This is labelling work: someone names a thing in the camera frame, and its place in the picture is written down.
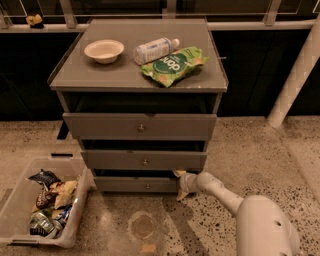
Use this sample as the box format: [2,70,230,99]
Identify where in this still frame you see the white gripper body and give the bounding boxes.
[179,172,224,195]

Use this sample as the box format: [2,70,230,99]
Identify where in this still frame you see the grey bottom drawer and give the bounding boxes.
[94,177,178,193]

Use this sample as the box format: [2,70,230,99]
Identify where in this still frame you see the grey drawer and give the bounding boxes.
[63,113,217,141]
[94,177,178,193]
[82,150,207,170]

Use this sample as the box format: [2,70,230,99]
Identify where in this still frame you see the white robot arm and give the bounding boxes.
[174,170,300,256]

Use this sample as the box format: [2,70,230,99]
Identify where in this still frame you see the grey middle drawer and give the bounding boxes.
[82,150,207,170]

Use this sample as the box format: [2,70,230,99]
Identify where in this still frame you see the grey drawer cabinet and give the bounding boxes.
[49,19,228,179]

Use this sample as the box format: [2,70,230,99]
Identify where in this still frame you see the grey top drawer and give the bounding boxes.
[63,113,217,141]

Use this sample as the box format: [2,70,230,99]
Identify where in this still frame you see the green snack bag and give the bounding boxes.
[140,46,209,88]

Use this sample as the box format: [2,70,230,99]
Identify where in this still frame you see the blue soda can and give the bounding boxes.
[53,205,72,230]

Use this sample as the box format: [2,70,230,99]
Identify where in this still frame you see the clear plastic water bottle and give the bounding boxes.
[133,38,180,65]

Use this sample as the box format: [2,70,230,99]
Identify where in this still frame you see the brown snack bag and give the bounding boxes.
[36,190,57,209]

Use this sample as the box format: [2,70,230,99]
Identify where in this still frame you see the dark blue snack bag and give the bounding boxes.
[29,169,60,187]

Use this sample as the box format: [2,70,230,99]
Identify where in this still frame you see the clear plastic bin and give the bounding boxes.
[0,157,90,248]

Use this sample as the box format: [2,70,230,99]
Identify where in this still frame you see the white paper bowl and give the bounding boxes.
[84,40,124,64]

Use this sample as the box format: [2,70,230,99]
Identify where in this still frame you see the green soda can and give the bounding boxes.
[30,211,55,236]

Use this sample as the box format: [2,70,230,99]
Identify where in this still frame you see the white diagonal pillar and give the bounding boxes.
[267,14,320,128]

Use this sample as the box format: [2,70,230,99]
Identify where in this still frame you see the metal railing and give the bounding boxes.
[0,0,320,33]

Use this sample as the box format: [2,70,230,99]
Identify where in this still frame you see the yellow black toy figure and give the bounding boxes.
[26,14,44,29]

